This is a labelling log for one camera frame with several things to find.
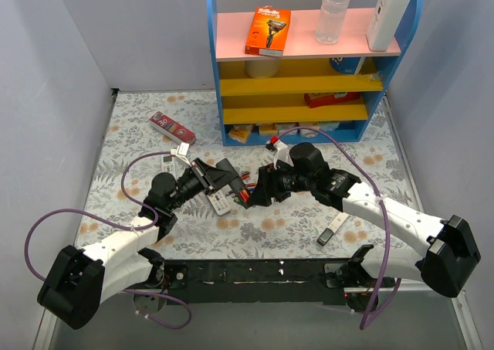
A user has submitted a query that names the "black slim remote control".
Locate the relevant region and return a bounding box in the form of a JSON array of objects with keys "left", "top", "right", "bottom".
[{"left": 216, "top": 158, "right": 250, "bottom": 209}]

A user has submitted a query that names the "white slim remote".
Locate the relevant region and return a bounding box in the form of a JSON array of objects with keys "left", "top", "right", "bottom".
[{"left": 329, "top": 212, "right": 349, "bottom": 233}]

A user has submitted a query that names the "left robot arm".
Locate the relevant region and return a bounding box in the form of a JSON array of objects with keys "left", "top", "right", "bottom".
[{"left": 37, "top": 158, "right": 239, "bottom": 329}]

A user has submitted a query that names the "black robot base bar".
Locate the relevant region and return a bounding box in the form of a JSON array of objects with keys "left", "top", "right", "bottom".
[{"left": 130, "top": 257, "right": 391, "bottom": 312}]

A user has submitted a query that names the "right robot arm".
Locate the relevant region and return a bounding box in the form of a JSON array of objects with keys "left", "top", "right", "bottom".
[{"left": 248, "top": 138, "right": 481, "bottom": 297}]

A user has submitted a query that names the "small white remote control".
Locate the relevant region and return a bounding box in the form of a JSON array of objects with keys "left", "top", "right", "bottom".
[{"left": 208, "top": 191, "right": 232, "bottom": 216}]

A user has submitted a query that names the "large white remote control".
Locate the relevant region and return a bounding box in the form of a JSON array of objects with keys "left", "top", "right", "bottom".
[{"left": 161, "top": 155, "right": 176, "bottom": 176}]

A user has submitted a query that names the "yellow sponge pack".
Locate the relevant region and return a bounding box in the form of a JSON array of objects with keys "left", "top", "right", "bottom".
[{"left": 228, "top": 124, "right": 254, "bottom": 144}]

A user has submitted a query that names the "red white toothpaste box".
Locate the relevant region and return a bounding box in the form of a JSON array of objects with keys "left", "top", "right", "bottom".
[{"left": 148, "top": 111, "right": 196, "bottom": 145}]

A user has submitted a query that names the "small black device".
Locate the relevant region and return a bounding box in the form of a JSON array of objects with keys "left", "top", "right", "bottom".
[{"left": 316, "top": 228, "right": 334, "bottom": 246}]

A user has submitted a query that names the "red snack box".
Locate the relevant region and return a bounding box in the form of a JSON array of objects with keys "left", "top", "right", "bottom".
[{"left": 304, "top": 92, "right": 361, "bottom": 108}]

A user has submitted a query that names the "blue yellow wooden shelf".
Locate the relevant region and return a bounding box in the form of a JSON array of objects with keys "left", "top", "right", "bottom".
[{"left": 206, "top": 0, "right": 423, "bottom": 146}]

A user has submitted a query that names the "blue paper cup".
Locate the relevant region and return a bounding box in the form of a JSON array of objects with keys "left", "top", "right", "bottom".
[{"left": 330, "top": 56, "right": 366, "bottom": 75}]

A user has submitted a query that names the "orange razor box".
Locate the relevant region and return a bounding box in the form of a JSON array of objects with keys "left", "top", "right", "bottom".
[{"left": 245, "top": 6, "right": 291, "bottom": 57}]

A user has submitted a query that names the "clear plastic bottle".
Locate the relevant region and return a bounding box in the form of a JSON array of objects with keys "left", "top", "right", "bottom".
[{"left": 315, "top": 0, "right": 350, "bottom": 45}]

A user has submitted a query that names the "white plastic bottle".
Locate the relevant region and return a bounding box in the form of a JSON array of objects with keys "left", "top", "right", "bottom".
[{"left": 366, "top": 0, "right": 410, "bottom": 52}]

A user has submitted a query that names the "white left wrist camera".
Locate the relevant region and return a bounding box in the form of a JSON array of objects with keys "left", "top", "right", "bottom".
[{"left": 170, "top": 142, "right": 191, "bottom": 167}]

